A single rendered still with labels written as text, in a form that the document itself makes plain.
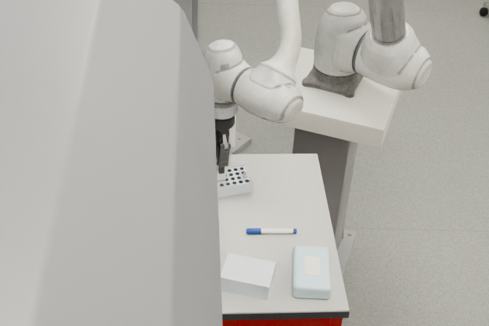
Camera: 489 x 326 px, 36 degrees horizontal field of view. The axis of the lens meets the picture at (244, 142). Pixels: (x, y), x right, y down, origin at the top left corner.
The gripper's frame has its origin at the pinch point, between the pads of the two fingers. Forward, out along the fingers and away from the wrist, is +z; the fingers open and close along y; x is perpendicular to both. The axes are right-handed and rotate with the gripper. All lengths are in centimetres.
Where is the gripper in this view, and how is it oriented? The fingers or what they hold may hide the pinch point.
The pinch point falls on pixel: (220, 169)
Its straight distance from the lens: 215.8
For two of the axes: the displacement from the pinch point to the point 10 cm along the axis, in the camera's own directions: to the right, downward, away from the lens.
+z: -0.4, 7.9, 6.2
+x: -9.6, 1.4, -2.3
